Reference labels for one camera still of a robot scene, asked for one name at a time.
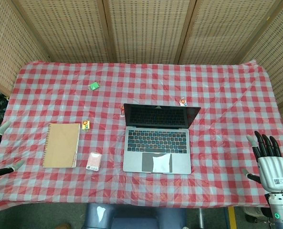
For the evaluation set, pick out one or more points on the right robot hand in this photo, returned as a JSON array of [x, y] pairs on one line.
[[271, 167]]

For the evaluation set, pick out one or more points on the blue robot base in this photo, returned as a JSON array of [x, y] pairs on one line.
[[131, 215]]

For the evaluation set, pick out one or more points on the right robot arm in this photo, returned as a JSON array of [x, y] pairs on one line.
[[281, 210]]

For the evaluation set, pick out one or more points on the grey laptop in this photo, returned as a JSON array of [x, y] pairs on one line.
[[158, 140]]

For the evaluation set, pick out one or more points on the brown spiral notebook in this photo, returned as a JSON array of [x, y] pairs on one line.
[[62, 145]]

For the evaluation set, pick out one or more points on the metal table leg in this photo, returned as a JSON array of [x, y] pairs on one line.
[[200, 219]]

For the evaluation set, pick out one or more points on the yellow cartoon snack packet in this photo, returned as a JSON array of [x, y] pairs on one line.
[[86, 125]]

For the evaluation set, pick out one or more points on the pink tissue pack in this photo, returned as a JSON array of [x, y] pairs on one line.
[[93, 161]]

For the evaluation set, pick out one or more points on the red white cartoon packet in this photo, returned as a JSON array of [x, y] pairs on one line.
[[183, 102]]

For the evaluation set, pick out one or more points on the green paper box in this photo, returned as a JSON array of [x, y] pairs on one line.
[[94, 86]]

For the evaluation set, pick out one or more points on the red white checkered tablecloth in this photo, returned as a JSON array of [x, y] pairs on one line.
[[141, 133]]

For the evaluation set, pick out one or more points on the red small snack packet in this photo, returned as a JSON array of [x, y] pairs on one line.
[[122, 110]]

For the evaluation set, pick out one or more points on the woven folding screen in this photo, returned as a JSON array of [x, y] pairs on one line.
[[141, 31]]

